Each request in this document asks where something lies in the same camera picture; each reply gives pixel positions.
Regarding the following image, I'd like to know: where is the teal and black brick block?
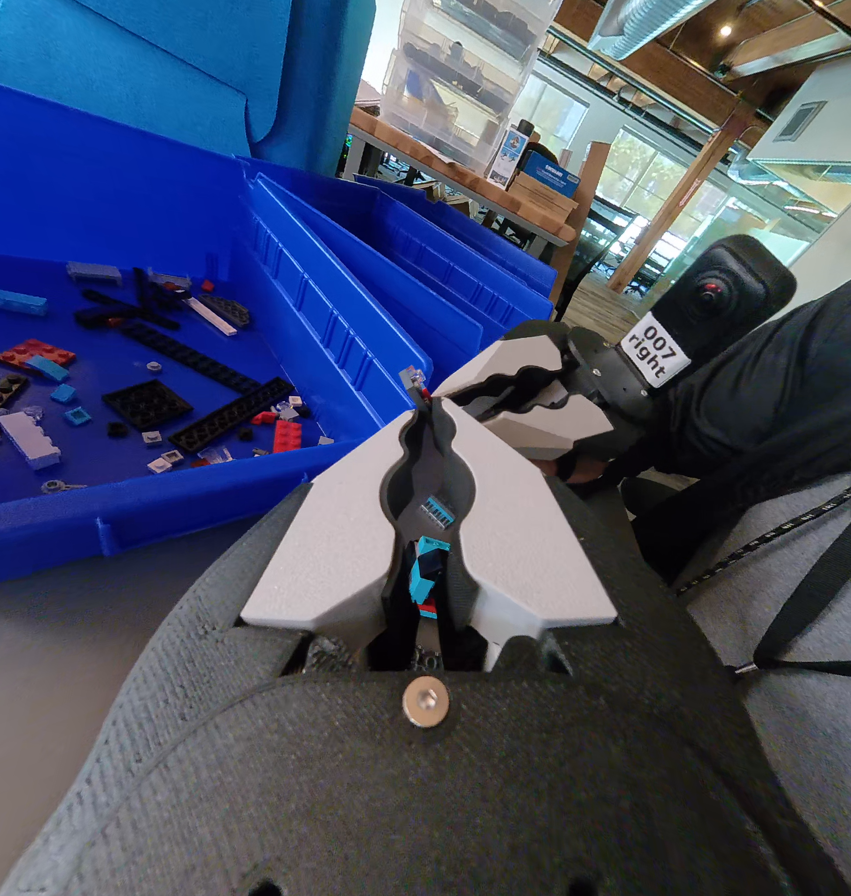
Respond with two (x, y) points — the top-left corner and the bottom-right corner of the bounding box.
(408, 535), (450, 620)

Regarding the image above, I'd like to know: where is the red and teal brick assembly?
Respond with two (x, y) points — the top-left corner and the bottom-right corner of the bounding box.
(399, 364), (436, 414)

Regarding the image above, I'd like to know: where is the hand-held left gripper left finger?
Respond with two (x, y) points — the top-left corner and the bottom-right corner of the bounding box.
(239, 409), (422, 631)

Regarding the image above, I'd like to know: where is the clear plastic drawer organiser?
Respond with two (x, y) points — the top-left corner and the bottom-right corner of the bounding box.
(378, 0), (565, 175)

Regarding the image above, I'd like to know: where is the pile of loose toy bricks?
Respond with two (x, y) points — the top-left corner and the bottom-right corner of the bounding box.
(0, 259), (337, 494)

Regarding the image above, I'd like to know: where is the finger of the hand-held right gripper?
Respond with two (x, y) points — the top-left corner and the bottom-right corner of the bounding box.
(431, 339), (565, 406)
(480, 381), (617, 462)

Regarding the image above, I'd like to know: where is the silver air duct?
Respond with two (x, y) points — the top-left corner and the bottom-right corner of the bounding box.
(588, 0), (720, 63)

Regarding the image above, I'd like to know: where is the small printed card box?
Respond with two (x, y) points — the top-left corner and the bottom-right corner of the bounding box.
(485, 125), (535, 190)

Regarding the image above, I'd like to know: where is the black lanyard strap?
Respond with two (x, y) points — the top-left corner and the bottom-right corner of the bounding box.
(733, 518), (851, 681)

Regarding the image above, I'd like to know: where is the cardboard sheet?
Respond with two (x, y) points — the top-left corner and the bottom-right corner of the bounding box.
(558, 140), (613, 309)

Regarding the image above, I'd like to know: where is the grey desk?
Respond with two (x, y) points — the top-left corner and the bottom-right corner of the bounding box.
(0, 518), (307, 883)

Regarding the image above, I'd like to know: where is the blue plastic bin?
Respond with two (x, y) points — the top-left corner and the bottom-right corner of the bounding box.
(355, 175), (559, 337)
(242, 157), (485, 428)
(0, 77), (436, 588)

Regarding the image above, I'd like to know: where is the black speckled drawstring cord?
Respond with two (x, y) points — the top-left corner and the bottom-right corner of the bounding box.
(674, 490), (851, 597)

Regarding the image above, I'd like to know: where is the person's grey sweatshirt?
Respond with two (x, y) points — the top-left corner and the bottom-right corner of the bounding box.
(667, 476), (851, 896)

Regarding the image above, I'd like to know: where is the wooden table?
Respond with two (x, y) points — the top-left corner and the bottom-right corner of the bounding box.
(347, 105), (580, 247)

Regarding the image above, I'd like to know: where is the wooden box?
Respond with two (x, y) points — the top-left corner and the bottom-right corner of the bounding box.
(506, 174), (580, 225)

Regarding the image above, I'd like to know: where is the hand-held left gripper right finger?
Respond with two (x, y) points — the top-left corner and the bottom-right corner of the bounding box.
(434, 399), (620, 666)

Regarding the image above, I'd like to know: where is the person's right forearm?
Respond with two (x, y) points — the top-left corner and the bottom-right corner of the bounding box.
(600, 269), (851, 582)

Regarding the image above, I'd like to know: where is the person's right hand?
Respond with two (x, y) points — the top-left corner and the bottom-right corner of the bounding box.
(530, 454), (612, 485)

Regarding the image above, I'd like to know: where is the blue cardboard box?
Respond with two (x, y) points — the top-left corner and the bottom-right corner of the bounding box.
(523, 153), (582, 198)

